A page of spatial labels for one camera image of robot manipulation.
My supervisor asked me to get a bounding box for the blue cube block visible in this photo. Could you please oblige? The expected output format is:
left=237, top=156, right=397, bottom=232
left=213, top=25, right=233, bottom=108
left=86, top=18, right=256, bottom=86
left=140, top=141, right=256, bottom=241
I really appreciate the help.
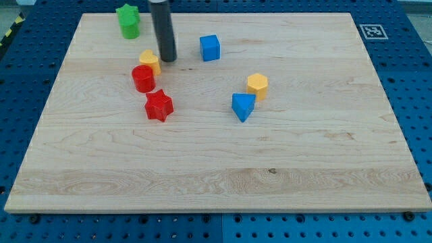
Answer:
left=199, top=34, right=221, bottom=61

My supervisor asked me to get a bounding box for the blue triangle block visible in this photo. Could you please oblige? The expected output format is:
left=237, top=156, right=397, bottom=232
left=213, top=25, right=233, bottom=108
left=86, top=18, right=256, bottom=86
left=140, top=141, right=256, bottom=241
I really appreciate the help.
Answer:
left=232, top=93, right=256, bottom=122

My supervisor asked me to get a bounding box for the light wooden board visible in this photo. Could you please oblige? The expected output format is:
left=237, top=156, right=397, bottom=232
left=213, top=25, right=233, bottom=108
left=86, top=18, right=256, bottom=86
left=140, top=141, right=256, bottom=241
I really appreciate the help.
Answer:
left=5, top=13, right=431, bottom=214

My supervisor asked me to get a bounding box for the yellow hexagon block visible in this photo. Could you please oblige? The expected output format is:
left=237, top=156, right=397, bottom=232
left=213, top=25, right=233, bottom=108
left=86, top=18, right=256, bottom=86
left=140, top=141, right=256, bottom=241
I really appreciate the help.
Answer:
left=246, top=73, right=269, bottom=101

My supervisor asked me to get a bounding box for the red star block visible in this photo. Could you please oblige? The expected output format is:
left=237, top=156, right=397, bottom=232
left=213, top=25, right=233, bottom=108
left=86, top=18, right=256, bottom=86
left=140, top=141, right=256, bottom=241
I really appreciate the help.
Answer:
left=144, top=89, right=174, bottom=122

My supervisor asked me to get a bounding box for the red cylinder block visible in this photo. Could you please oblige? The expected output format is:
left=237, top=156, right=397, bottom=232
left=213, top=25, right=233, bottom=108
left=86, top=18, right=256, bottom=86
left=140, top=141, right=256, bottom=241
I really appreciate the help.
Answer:
left=132, top=65, right=156, bottom=92

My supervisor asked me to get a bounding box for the yellow heart block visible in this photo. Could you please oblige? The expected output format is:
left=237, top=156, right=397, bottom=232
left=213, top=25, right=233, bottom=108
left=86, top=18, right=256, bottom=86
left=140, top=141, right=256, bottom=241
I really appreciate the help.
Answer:
left=139, top=49, right=161, bottom=76

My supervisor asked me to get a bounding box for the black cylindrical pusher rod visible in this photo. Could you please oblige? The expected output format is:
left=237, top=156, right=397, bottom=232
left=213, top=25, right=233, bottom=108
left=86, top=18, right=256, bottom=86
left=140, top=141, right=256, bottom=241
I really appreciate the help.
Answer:
left=148, top=0, right=177, bottom=62

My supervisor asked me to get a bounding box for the green cylinder block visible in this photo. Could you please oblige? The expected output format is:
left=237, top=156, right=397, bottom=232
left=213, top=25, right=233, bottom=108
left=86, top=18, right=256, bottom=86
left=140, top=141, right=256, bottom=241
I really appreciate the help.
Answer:
left=120, top=22, right=140, bottom=39

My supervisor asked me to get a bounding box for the green star block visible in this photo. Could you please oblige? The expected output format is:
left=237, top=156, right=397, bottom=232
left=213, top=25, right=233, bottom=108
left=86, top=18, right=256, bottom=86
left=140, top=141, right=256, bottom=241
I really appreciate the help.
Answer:
left=115, top=3, right=140, bottom=26

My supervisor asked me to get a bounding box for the white fiducial marker tag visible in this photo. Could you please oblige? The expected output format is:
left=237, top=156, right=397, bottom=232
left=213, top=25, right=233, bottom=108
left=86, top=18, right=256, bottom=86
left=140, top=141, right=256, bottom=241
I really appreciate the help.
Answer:
left=359, top=24, right=388, bottom=40

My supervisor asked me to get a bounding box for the black bolt front left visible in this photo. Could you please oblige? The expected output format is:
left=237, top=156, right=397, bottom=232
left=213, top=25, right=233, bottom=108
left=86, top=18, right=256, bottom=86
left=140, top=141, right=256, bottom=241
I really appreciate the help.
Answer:
left=28, top=214, right=41, bottom=224

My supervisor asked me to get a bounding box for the black bolt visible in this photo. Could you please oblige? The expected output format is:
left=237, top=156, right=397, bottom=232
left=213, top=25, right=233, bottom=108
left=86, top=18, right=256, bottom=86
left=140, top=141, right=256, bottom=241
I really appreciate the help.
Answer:
left=403, top=211, right=415, bottom=222
left=28, top=214, right=41, bottom=224

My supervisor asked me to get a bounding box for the black bolt front right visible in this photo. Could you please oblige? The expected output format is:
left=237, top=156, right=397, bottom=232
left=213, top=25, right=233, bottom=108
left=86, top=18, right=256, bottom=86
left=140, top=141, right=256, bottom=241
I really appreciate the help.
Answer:
left=403, top=211, right=415, bottom=222

